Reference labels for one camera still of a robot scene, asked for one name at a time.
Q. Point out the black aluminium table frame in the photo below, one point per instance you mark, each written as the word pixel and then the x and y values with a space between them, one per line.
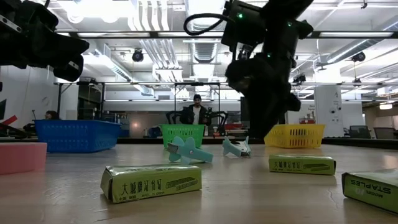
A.
pixel 140 140

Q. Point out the yellow plastic basket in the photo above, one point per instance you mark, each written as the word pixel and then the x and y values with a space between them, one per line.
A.
pixel 295 137

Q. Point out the green staple box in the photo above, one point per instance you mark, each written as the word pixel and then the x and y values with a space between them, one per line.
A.
pixel 149 183
pixel 373 189
pixel 301 165

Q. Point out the green plastic basket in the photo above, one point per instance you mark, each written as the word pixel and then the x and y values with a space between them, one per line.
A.
pixel 183 132

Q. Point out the black overhead frame beam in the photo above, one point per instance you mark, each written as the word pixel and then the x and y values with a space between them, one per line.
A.
pixel 130 35

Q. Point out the person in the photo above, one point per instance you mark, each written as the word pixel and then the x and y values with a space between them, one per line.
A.
pixel 51 115
pixel 196 115

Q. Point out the teal staple remover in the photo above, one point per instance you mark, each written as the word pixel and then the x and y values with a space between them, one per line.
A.
pixel 189 151
pixel 234 148

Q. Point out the black computer monitor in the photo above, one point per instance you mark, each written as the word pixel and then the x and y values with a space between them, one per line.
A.
pixel 244 109

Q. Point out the dark office chair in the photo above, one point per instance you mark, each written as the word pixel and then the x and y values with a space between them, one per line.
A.
pixel 385 133
pixel 359 132

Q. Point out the dark side monitor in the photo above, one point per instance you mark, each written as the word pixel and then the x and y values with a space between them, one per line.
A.
pixel 2 109

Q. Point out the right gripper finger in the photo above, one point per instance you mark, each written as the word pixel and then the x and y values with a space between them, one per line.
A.
pixel 264 118

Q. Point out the black background station frame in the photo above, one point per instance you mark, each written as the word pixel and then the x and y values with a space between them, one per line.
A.
pixel 197 83

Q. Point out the silver ribbed ceiling duct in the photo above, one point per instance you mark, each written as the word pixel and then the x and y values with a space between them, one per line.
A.
pixel 203 53

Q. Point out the dark blue container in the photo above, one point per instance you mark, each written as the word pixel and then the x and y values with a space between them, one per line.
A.
pixel 154 131

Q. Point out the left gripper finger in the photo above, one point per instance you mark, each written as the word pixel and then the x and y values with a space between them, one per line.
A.
pixel 62 46

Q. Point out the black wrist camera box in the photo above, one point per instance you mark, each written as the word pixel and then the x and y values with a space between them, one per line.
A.
pixel 244 25

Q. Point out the black background robot arm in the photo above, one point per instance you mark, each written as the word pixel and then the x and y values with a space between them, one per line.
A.
pixel 219 116
pixel 172 116

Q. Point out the blue plastic basket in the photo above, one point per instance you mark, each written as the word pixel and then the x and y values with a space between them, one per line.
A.
pixel 77 137

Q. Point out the pink foam block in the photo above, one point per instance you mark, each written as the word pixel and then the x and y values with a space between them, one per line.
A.
pixel 21 158

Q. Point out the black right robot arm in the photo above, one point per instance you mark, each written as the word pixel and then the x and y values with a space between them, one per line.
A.
pixel 280 18

